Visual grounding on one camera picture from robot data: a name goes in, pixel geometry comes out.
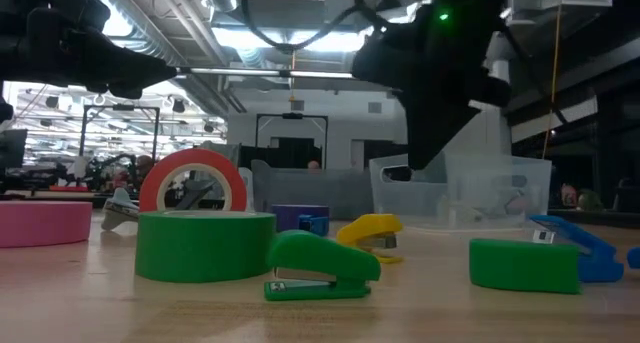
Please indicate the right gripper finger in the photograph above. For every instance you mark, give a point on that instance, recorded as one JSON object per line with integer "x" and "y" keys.
{"x": 412, "y": 138}
{"x": 440, "y": 128}

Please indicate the green tape roll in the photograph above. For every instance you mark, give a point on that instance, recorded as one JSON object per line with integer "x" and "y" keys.
{"x": 200, "y": 248}

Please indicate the long ceiling light bar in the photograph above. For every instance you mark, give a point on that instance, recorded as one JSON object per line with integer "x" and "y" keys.
{"x": 270, "y": 73}

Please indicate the pink tape roll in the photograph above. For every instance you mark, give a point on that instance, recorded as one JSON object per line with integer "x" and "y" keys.
{"x": 40, "y": 223}

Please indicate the black staple remover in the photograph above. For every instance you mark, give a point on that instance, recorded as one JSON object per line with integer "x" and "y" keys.
{"x": 195, "y": 193}

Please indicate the blue tape roll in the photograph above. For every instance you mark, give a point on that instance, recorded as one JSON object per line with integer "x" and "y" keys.
{"x": 287, "y": 215}

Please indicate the colourful packet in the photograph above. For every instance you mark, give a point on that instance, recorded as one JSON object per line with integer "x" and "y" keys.
{"x": 567, "y": 195}

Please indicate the yellow mini stapler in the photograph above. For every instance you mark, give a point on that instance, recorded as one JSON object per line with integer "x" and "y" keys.
{"x": 367, "y": 225}

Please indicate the person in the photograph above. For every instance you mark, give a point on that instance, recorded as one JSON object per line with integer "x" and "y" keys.
{"x": 313, "y": 164}

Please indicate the blue-grey staple remover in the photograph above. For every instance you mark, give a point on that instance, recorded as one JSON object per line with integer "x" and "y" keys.
{"x": 120, "y": 208}

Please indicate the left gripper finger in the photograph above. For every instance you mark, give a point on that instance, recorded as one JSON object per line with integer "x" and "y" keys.
{"x": 130, "y": 89}
{"x": 110, "y": 60}

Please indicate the black station frame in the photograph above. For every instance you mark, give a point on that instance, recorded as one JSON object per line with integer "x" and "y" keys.
{"x": 292, "y": 115}
{"x": 120, "y": 107}

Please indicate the orange tape roll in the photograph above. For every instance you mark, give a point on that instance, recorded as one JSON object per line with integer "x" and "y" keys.
{"x": 192, "y": 155}

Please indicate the dark monitor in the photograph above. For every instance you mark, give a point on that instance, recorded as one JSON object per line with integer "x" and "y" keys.
{"x": 12, "y": 148}

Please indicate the silver ventilation duct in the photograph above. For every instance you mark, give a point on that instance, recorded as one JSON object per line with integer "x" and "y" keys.
{"x": 165, "y": 43}

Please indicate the blue mini stapler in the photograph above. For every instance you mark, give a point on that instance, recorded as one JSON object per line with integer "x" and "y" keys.
{"x": 635, "y": 258}
{"x": 600, "y": 260}
{"x": 315, "y": 225}

